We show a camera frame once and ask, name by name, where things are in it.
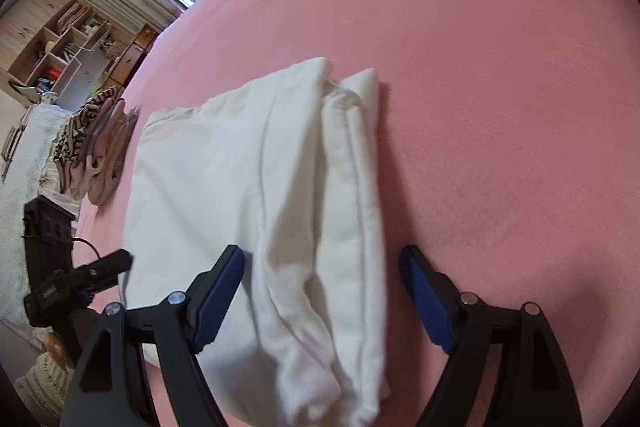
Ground white lace cover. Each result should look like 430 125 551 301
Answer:
0 100 82 348

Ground white sweatshirt orange stripes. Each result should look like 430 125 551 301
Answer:
122 57 386 426

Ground pink bed sheet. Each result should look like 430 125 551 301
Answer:
71 0 640 427

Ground knitted beige item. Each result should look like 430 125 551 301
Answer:
13 352 74 427

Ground black cable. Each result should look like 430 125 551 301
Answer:
19 233 104 260

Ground wooden drawer cabinet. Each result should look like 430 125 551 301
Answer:
101 24 158 90

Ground wooden bookshelf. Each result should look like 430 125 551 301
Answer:
1 0 132 110

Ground stack of folded clothes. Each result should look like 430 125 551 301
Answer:
53 87 139 207

